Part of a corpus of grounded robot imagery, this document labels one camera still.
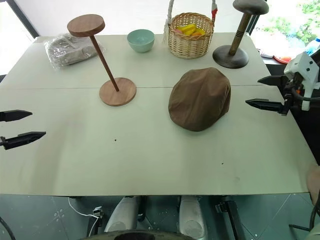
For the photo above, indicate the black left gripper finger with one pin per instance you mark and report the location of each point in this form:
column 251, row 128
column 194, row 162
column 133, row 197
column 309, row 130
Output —
column 13, row 115
column 21, row 140

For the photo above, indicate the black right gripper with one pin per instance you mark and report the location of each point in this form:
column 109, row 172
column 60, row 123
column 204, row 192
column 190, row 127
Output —
column 295, row 83

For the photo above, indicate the dark wooden hat stand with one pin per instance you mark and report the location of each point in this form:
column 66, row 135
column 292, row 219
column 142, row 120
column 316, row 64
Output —
column 230, row 57

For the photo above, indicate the light wooden hat stand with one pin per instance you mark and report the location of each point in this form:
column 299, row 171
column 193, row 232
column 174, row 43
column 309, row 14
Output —
column 86, row 25

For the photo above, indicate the red flat item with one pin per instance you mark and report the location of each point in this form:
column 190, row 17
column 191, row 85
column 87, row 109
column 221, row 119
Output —
column 282, row 60

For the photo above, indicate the blue and white bottle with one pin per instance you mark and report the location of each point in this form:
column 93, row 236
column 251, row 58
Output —
column 314, row 47

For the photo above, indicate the brown flat cap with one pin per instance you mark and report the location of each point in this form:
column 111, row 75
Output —
column 200, row 100

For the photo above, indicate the grey cloth in plastic bag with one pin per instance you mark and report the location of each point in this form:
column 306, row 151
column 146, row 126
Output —
column 67, row 51

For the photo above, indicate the skin-coloured rounded shape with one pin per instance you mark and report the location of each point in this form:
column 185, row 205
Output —
column 314, row 182

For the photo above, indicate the yellow items in basket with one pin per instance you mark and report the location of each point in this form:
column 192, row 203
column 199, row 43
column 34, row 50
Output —
column 189, row 29

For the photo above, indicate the silver robot leg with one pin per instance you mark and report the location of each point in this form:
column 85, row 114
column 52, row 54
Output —
column 191, row 215
column 122, row 213

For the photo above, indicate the black table leg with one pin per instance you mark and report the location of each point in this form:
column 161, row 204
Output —
column 233, row 216

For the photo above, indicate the black table centre pole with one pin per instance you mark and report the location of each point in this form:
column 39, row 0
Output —
column 143, row 207

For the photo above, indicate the teal bowl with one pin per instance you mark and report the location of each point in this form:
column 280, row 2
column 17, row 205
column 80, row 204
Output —
column 140, row 40

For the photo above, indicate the dark rounded robot body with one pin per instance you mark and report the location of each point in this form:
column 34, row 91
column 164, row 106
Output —
column 140, row 235

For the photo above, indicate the black window frame post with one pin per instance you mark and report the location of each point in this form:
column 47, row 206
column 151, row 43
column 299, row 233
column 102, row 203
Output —
column 26, row 18

